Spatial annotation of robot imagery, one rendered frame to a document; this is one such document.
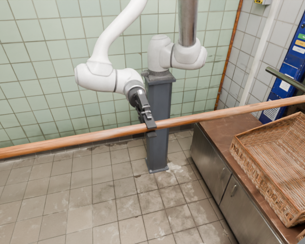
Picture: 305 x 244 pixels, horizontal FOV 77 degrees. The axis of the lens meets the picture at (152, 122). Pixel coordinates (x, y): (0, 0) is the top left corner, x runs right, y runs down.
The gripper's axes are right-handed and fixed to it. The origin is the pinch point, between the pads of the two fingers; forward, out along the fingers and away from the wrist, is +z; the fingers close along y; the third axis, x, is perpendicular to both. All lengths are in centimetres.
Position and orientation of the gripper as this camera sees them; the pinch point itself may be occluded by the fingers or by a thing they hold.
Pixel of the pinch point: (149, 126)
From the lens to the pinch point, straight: 64.1
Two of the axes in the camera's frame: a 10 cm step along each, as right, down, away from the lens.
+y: 0.0, 7.9, 6.2
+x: -9.6, 1.7, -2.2
